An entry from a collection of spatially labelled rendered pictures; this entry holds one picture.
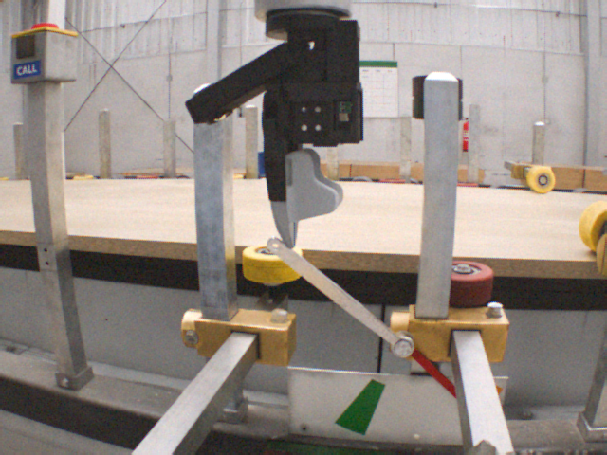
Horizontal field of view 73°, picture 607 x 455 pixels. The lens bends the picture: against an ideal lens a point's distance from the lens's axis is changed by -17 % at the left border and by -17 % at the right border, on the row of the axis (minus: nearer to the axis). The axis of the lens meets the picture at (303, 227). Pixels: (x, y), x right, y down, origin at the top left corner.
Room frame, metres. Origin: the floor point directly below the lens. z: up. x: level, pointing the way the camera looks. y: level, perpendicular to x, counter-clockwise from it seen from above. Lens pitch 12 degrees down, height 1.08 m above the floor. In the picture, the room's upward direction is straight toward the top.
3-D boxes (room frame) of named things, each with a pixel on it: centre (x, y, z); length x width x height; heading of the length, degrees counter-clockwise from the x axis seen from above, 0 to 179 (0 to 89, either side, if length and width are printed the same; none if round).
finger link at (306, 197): (0.43, 0.00, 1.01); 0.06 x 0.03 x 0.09; 78
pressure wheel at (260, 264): (0.64, 0.04, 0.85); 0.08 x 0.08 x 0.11
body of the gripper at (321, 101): (0.44, -0.01, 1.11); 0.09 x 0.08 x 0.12; 78
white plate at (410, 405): (0.48, -0.11, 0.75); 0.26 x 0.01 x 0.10; 78
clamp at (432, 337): (0.50, -0.17, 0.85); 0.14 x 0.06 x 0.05; 78
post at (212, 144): (0.55, 0.10, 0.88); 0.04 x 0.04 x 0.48; 78
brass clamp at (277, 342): (0.54, 0.08, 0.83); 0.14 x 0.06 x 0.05; 78
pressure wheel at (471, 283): (0.55, -0.19, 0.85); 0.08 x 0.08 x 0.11
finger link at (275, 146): (0.43, 0.02, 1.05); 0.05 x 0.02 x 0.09; 168
